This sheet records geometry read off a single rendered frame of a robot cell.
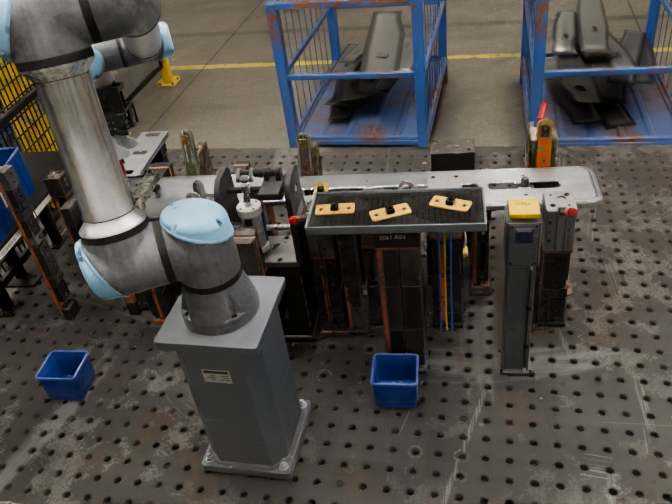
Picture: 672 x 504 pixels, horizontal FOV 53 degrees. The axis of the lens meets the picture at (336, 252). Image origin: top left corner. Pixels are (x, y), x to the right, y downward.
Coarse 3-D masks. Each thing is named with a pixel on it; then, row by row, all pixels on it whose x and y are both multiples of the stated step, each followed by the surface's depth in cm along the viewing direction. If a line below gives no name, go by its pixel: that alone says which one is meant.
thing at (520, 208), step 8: (512, 200) 139; (520, 200) 139; (528, 200) 138; (536, 200) 138; (512, 208) 137; (520, 208) 137; (528, 208) 136; (536, 208) 136; (512, 216) 136; (520, 216) 135; (528, 216) 135; (536, 216) 135
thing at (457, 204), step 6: (432, 198) 143; (438, 198) 142; (444, 198) 142; (450, 198) 140; (432, 204) 141; (438, 204) 141; (444, 204) 140; (450, 204) 140; (456, 204) 140; (462, 204) 140; (468, 204) 139; (456, 210) 139; (462, 210) 138
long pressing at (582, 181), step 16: (176, 176) 198; (192, 176) 197; (208, 176) 195; (304, 176) 189; (320, 176) 188; (336, 176) 187; (352, 176) 186; (368, 176) 185; (384, 176) 184; (400, 176) 183; (416, 176) 182; (464, 176) 179; (480, 176) 178; (496, 176) 177; (512, 176) 176; (528, 176) 175; (544, 176) 174; (560, 176) 173; (576, 176) 173; (592, 176) 172; (160, 192) 191; (176, 192) 190; (208, 192) 188; (496, 192) 171; (512, 192) 170; (528, 192) 169; (576, 192) 167; (592, 192) 166; (160, 208) 184; (496, 208) 167
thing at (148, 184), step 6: (150, 174) 184; (156, 174) 185; (144, 180) 183; (150, 180) 182; (156, 180) 184; (138, 186) 180; (144, 186) 180; (150, 186) 181; (156, 186) 187; (138, 192) 178; (144, 192) 177; (150, 192) 181; (138, 198) 176; (144, 198) 177
